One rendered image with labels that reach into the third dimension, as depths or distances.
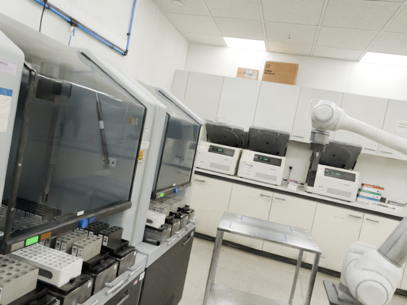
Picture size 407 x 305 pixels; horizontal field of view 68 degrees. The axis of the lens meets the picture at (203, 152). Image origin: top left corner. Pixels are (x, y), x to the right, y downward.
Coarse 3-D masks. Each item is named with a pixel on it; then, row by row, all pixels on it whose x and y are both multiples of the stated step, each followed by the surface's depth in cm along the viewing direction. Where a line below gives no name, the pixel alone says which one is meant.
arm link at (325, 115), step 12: (324, 108) 127; (336, 108) 130; (312, 120) 135; (324, 120) 127; (336, 120) 129; (348, 120) 130; (360, 132) 130; (372, 132) 131; (384, 132) 133; (384, 144) 135; (396, 144) 134
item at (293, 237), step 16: (224, 224) 186; (240, 224) 194; (256, 224) 201; (272, 224) 209; (272, 240) 173; (288, 240) 178; (304, 240) 184; (320, 256) 175; (208, 288) 180; (224, 288) 218; (208, 304) 193; (224, 304) 196; (240, 304) 200; (256, 304) 204; (272, 304) 208; (288, 304) 212; (304, 304) 173
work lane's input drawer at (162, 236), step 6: (150, 228) 157; (156, 228) 156; (162, 228) 157; (168, 228) 162; (144, 234) 156; (150, 234) 155; (156, 234) 155; (162, 234) 155; (168, 234) 165; (156, 240) 155; (162, 240) 157; (168, 240) 160; (174, 240) 162
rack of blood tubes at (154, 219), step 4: (148, 212) 164; (152, 212) 165; (156, 212) 167; (148, 216) 157; (152, 216) 159; (156, 216) 160; (160, 216) 162; (164, 216) 163; (148, 220) 168; (152, 220) 167; (156, 220) 156; (160, 220) 159; (164, 220) 165; (148, 224) 157; (152, 224) 157; (156, 224) 156; (160, 224) 160
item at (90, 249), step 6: (90, 240) 109; (96, 240) 110; (84, 246) 103; (90, 246) 107; (96, 246) 111; (78, 252) 103; (84, 252) 104; (90, 252) 107; (96, 252) 111; (84, 258) 104
